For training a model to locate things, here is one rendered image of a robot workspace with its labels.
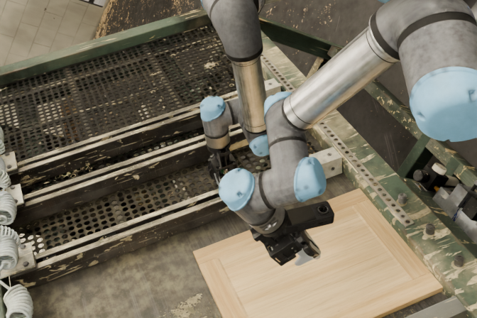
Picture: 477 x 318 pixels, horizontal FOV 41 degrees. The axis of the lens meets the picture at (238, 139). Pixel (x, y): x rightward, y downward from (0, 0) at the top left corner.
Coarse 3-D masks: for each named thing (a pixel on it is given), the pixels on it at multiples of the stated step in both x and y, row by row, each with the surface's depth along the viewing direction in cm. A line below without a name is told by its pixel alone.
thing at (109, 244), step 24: (336, 168) 210; (216, 192) 202; (144, 216) 197; (168, 216) 196; (192, 216) 198; (216, 216) 202; (96, 240) 193; (120, 240) 192; (144, 240) 196; (24, 264) 182; (48, 264) 187; (72, 264) 190
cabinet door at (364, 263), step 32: (352, 192) 202; (352, 224) 192; (384, 224) 190; (224, 256) 188; (256, 256) 187; (352, 256) 183; (384, 256) 181; (416, 256) 180; (224, 288) 179; (256, 288) 178; (288, 288) 177; (320, 288) 175; (352, 288) 174; (384, 288) 173; (416, 288) 171
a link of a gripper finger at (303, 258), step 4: (312, 244) 140; (316, 248) 141; (300, 252) 139; (304, 252) 139; (320, 252) 143; (300, 256) 140; (304, 256) 140; (308, 256) 141; (320, 256) 144; (300, 260) 141; (304, 260) 141; (308, 260) 142; (296, 264) 141; (300, 264) 142
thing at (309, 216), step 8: (296, 208) 134; (304, 208) 134; (312, 208) 134; (320, 208) 134; (328, 208) 134; (288, 216) 133; (296, 216) 133; (304, 216) 133; (312, 216) 133; (320, 216) 133; (328, 216) 132; (288, 224) 131; (296, 224) 131; (304, 224) 132; (312, 224) 132; (320, 224) 133; (288, 232) 132
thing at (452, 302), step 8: (440, 304) 164; (448, 304) 164; (456, 304) 164; (416, 312) 163; (424, 312) 163; (432, 312) 162; (440, 312) 162; (448, 312) 162; (456, 312) 162; (464, 312) 162
